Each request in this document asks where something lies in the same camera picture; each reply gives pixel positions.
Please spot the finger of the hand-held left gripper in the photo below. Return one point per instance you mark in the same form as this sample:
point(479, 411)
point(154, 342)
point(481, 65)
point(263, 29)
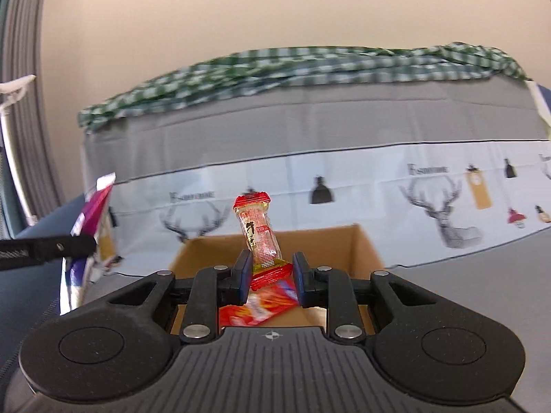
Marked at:
point(56, 247)

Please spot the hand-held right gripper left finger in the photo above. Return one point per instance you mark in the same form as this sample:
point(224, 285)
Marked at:
point(244, 275)

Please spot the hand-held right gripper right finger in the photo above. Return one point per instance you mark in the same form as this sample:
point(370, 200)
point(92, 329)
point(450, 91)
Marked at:
point(300, 279)

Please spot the red snack packet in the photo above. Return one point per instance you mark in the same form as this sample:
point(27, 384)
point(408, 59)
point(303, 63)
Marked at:
point(258, 307)

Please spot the brown cardboard box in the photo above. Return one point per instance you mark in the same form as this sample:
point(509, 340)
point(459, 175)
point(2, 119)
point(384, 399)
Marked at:
point(327, 249)

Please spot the red gold candy bar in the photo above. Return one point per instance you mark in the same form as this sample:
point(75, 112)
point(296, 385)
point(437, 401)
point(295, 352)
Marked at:
point(258, 232)

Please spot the purple white snack packet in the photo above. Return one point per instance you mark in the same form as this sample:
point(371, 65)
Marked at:
point(92, 211)

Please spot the white metal rack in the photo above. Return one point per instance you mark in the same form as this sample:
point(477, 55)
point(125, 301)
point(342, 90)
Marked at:
point(13, 137)

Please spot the green checked cloth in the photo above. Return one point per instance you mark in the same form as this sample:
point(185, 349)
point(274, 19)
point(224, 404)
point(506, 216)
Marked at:
point(301, 66)

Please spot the grey curtain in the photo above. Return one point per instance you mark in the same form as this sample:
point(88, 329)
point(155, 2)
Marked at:
point(26, 30)

